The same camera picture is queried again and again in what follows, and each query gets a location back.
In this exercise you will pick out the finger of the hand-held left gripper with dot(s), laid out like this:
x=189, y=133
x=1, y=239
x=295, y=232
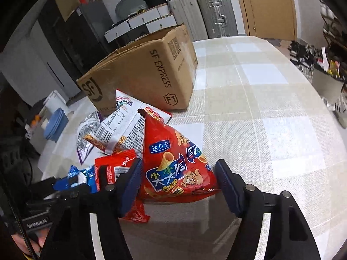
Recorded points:
x=43, y=188

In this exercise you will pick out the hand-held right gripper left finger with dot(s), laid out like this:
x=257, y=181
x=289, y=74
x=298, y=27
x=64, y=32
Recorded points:
x=130, y=187

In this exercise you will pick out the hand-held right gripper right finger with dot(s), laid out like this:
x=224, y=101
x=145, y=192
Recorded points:
x=230, y=187

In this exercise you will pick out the blue cookie packet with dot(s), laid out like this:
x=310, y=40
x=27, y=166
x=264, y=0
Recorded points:
x=81, y=177

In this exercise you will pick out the red cone snack bag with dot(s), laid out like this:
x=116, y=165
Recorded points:
x=176, y=154

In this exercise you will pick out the white teal print snack bag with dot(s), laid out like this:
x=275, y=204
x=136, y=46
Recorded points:
x=127, y=100

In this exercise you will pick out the brown cardboard box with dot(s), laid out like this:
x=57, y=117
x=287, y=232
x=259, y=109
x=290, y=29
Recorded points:
x=141, y=73

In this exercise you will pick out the person's left hand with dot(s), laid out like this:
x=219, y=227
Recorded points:
x=44, y=241

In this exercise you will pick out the small red snack packet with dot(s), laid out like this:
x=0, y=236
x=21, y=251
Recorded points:
x=113, y=162

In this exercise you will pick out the white orange print snack bag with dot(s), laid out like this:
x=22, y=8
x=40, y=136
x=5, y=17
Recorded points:
x=130, y=132

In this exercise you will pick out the blue plastic bowl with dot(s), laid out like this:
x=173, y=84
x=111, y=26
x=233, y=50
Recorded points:
x=59, y=116
x=53, y=132

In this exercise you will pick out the purple clear stick snack packet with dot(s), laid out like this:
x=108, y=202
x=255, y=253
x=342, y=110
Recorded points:
x=86, y=140

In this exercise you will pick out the white kettle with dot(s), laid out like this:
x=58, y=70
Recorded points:
x=54, y=101

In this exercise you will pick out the white trash bin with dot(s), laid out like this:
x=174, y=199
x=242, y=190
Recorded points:
x=328, y=82

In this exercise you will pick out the dark wardrobe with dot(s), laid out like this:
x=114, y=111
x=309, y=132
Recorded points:
x=54, y=40

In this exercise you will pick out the pile of assorted shoes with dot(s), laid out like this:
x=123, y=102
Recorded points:
x=303, y=57

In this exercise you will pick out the white drawer desk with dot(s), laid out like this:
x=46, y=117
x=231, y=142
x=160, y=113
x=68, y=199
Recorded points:
x=141, y=21

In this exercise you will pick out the dark grey refrigerator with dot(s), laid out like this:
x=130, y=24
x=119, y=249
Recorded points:
x=92, y=24

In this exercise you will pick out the silver suitcase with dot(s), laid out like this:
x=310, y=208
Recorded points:
x=217, y=13

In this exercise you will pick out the beige suitcase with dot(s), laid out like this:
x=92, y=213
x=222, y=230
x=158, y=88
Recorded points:
x=187, y=15

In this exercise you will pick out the grey arched board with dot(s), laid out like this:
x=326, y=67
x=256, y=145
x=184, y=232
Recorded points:
x=130, y=4

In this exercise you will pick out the large cardboard sheet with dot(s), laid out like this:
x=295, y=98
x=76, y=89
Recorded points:
x=65, y=5

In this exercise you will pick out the wooden door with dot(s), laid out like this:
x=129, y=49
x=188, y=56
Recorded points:
x=271, y=5

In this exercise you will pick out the wooden shoe rack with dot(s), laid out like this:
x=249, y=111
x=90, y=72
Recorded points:
x=334, y=32

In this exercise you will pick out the black storage box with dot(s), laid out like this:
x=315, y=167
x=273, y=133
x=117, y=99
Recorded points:
x=155, y=1

